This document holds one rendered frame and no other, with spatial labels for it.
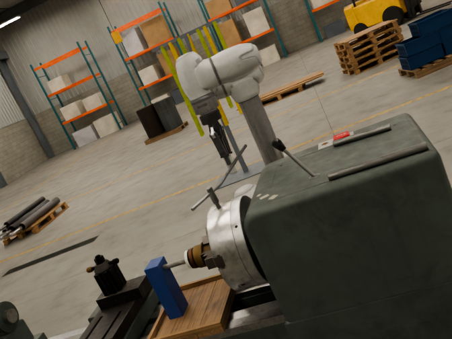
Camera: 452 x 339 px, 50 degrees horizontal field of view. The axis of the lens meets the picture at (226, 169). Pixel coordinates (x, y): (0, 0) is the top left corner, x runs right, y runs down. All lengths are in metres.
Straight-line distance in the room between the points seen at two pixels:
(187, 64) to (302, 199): 0.61
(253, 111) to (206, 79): 0.62
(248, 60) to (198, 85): 0.19
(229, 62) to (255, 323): 0.88
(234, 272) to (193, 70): 0.68
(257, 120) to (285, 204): 0.88
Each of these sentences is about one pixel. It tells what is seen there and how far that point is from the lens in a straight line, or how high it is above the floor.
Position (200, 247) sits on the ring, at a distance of 1.77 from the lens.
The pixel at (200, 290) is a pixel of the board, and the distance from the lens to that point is 2.04.
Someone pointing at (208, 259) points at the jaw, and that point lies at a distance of 1.66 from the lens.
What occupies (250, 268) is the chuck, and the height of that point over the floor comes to 1.05.
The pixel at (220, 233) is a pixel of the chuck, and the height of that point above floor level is 1.18.
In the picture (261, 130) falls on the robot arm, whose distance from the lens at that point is 2.27.
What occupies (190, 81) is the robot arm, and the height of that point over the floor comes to 1.67.
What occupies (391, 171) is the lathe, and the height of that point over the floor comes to 1.24.
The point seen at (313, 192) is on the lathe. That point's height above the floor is 1.25.
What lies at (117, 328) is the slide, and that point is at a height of 0.97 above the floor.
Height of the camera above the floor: 1.73
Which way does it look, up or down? 13 degrees down
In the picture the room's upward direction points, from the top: 24 degrees counter-clockwise
